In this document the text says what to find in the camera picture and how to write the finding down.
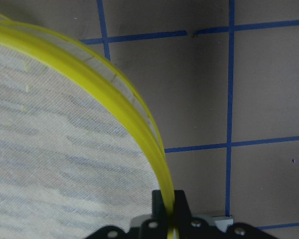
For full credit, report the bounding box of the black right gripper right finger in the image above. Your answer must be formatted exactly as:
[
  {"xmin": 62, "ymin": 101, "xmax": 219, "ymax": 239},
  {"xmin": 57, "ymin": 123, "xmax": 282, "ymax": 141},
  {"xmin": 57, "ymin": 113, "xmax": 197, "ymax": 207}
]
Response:
[{"xmin": 173, "ymin": 190, "xmax": 192, "ymax": 221}]

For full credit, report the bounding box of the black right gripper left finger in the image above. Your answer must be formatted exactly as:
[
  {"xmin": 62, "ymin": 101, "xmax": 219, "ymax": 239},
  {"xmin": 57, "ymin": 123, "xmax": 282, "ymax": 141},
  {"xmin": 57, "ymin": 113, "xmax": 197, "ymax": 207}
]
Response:
[{"xmin": 151, "ymin": 190, "xmax": 168, "ymax": 222}]

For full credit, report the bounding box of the yellow steamer layer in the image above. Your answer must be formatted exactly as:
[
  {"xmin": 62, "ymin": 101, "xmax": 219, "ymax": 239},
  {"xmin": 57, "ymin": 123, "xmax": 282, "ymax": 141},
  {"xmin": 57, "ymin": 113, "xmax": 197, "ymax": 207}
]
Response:
[{"xmin": 0, "ymin": 14, "xmax": 175, "ymax": 239}]

